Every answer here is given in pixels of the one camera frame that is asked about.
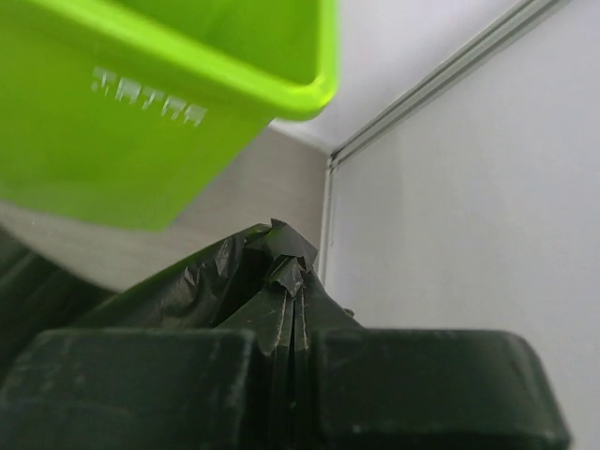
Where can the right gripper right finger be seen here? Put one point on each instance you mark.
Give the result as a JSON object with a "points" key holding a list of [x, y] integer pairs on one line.
{"points": [[432, 389]]}

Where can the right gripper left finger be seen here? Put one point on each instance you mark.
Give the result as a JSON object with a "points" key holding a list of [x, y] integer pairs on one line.
{"points": [[135, 389]]}

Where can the black trash bag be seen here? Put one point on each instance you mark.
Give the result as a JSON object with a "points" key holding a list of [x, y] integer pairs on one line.
{"points": [[201, 291]]}

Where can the green plastic trash bin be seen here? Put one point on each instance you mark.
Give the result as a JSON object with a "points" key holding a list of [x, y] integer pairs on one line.
{"points": [[121, 112]]}

